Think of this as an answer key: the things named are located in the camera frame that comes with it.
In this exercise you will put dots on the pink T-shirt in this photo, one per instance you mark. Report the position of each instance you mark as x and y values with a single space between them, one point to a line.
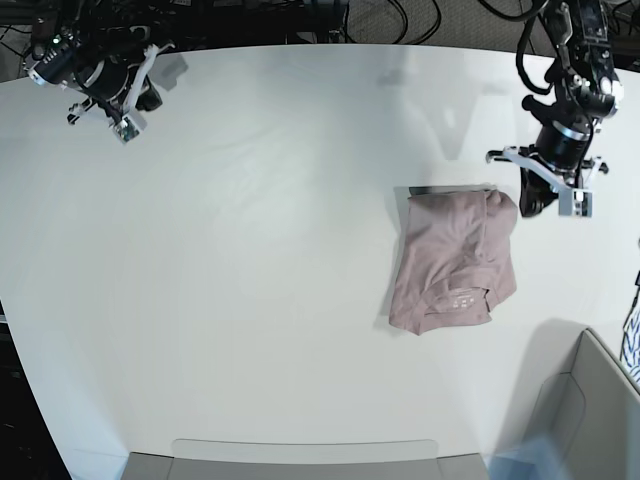
456 264

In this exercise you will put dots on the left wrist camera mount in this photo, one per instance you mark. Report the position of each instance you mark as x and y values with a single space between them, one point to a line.
555 182

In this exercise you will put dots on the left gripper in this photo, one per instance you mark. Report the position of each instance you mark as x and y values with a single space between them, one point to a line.
561 148

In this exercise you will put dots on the blue white patterned cloth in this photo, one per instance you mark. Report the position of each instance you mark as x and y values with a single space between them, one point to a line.
630 345

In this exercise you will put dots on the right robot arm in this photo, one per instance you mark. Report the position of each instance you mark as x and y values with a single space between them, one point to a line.
92 47

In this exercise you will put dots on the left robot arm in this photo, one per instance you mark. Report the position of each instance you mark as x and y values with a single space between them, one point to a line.
582 91

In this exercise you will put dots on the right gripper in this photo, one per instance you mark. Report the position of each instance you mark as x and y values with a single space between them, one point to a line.
122 85

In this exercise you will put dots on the grey cardboard box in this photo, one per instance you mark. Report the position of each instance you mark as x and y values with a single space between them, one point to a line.
584 424

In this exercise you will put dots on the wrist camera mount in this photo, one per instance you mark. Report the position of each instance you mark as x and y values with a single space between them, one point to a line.
555 182
125 123

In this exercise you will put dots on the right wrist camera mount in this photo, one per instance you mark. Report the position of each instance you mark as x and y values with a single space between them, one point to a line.
125 123

